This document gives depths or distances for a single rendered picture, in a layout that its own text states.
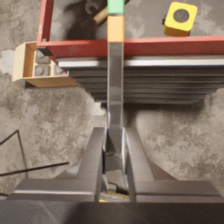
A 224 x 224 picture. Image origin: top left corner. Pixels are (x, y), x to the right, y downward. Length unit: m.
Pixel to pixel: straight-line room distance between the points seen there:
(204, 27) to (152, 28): 0.15
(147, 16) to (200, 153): 1.14
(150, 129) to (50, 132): 0.89
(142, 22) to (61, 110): 1.13
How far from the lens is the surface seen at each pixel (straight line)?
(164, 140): 1.37
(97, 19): 0.55
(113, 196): 1.09
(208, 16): 0.60
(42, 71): 1.47
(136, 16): 0.57
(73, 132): 1.44
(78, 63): 0.56
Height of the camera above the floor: 1.34
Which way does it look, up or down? 79 degrees down
